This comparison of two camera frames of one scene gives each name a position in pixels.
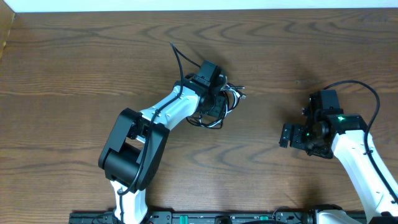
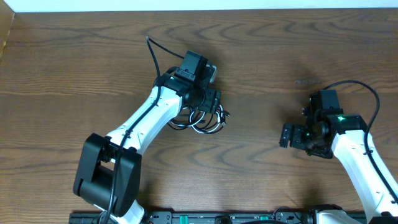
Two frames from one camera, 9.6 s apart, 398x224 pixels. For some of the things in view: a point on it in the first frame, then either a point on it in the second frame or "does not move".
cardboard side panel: (7, 17) does not move
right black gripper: (296, 140) does not move
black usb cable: (229, 88) → (181, 124)
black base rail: (198, 218) does not move
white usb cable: (237, 96) → (198, 122)
